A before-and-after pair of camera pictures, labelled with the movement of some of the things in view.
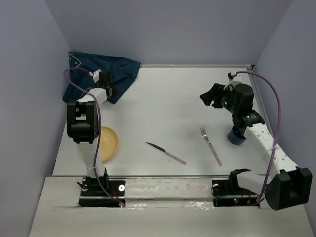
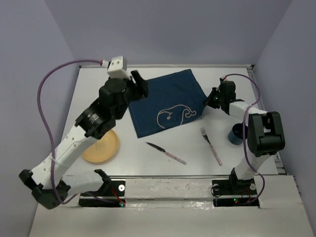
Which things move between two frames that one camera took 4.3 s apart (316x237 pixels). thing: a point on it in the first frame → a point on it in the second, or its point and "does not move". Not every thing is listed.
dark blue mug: x=235 y=136 does not move
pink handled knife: x=172 y=156 does not move
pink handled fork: x=205 y=136 does not move
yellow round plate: x=108 y=143 does not move
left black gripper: x=110 y=86 → x=142 y=89
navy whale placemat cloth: x=123 y=71 → x=173 y=99
